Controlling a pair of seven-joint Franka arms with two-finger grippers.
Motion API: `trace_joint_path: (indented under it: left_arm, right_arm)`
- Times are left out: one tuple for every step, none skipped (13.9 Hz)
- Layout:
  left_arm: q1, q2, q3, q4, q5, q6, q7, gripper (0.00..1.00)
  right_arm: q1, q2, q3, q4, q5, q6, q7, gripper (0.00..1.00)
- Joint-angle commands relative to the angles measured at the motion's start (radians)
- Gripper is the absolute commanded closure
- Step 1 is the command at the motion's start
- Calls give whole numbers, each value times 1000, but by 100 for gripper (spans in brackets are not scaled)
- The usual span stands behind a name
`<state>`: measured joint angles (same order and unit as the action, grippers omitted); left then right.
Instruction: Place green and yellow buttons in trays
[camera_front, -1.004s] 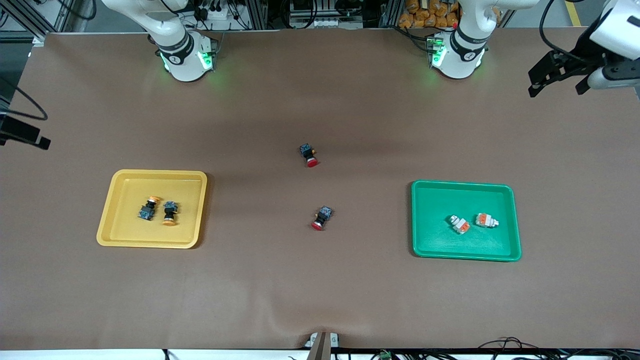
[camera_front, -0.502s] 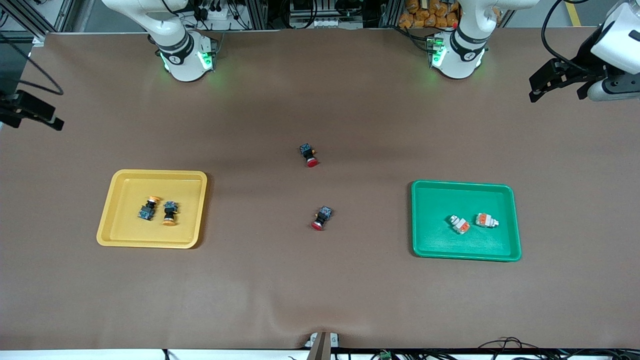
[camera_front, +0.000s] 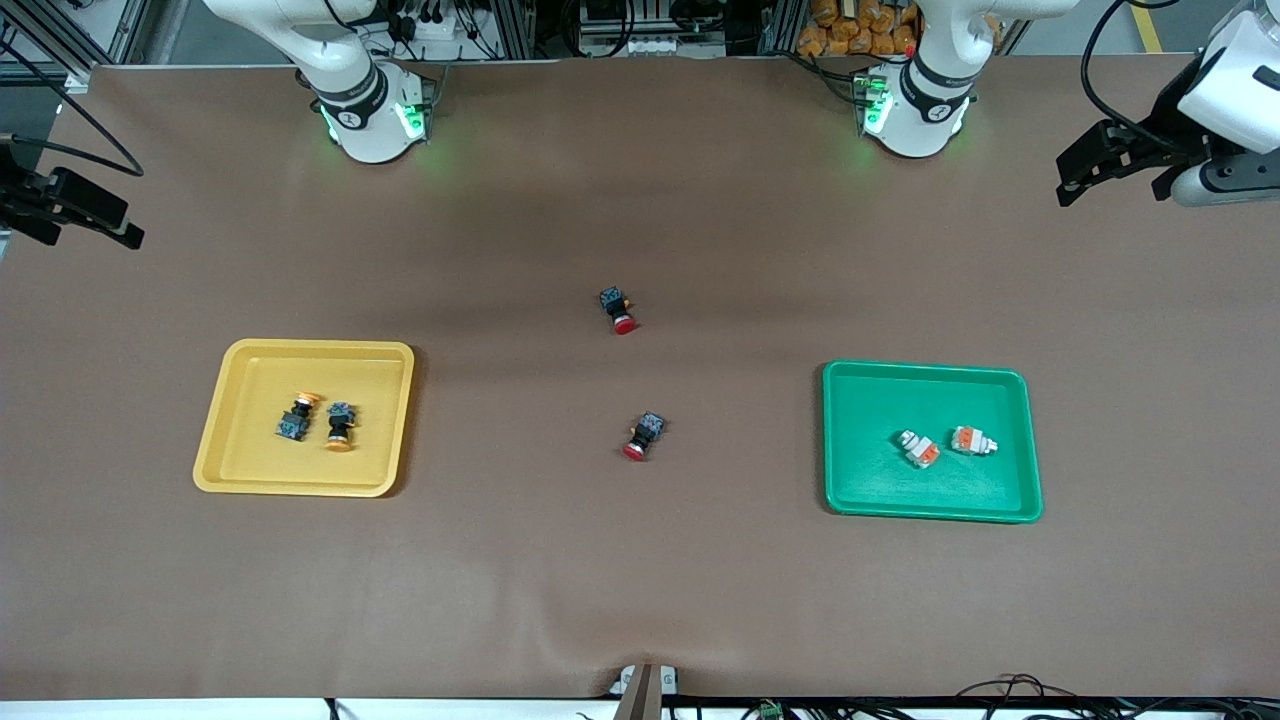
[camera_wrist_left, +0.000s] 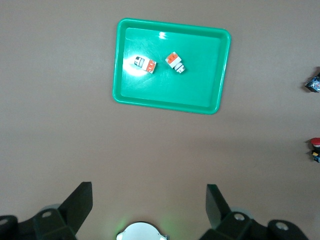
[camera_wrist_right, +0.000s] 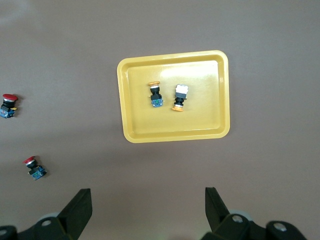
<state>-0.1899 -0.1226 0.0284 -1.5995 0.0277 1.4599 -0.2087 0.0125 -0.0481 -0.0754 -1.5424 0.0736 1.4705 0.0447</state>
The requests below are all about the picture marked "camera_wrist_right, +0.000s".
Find red mushroom push button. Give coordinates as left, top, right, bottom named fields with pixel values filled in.
left=22, top=155, right=48, bottom=182
left=0, top=93, right=20, bottom=120

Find yellow mushroom push button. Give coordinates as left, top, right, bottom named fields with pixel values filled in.
left=147, top=80, right=165, bottom=109
left=171, top=83, right=189, bottom=113

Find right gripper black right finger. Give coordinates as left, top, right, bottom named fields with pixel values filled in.
left=201, top=186, right=254, bottom=240

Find yellow plastic tray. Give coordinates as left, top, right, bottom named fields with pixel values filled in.
left=116, top=49, right=231, bottom=144

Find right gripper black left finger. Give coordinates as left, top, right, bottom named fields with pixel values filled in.
left=24, top=188, right=94, bottom=240

